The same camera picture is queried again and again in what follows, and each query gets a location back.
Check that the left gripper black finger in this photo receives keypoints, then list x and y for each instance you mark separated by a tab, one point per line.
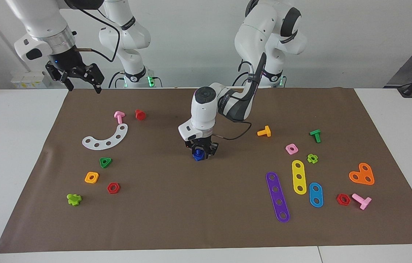
191	149
211	151

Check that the pink plastic bolt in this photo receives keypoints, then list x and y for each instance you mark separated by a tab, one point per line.
363	202
119	117

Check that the green triangle plastic nut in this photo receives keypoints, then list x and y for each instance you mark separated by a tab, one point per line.
109	160

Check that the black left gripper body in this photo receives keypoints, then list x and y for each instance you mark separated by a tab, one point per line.
202	142

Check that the red hexagon plastic nut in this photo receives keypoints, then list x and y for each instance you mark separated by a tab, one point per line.
118	187
348	200

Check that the white power strip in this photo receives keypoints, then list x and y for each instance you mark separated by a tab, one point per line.
27	79

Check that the orange square plastic nut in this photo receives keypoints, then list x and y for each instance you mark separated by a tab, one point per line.
96	175

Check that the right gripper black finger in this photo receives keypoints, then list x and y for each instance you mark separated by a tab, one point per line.
98	82
68	83

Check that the blue two-hole strip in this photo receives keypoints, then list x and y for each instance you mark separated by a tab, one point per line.
316	195

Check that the white curved perforated strip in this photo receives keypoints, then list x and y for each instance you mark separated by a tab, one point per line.
114	140

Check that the red plastic bolt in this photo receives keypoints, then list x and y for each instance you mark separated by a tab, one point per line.
140	115

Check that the lime flower plastic nut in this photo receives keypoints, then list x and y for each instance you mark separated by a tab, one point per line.
309	159

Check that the orange plastic bolt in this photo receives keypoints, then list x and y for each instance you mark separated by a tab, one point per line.
265	132

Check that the lime cross-head plastic bolt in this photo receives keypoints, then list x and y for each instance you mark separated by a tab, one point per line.
73	199

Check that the blue square plastic nut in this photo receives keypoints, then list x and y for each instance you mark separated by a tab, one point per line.
197	158

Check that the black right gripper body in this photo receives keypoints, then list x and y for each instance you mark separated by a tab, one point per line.
65	60

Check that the orange heart-shaped plate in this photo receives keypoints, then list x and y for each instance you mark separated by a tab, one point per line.
362	174

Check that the yellow three-hole strip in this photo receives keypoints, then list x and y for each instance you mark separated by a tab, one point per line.
298	171

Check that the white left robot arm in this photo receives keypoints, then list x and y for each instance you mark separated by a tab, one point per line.
253	33

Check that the green plastic bolt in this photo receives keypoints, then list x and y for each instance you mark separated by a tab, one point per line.
316	136

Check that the purple four-hole strip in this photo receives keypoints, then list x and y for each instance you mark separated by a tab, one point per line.
274	183

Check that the brown table mat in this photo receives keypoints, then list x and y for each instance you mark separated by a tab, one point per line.
198	212

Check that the pink square plastic nut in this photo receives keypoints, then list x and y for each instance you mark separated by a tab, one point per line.
287	147

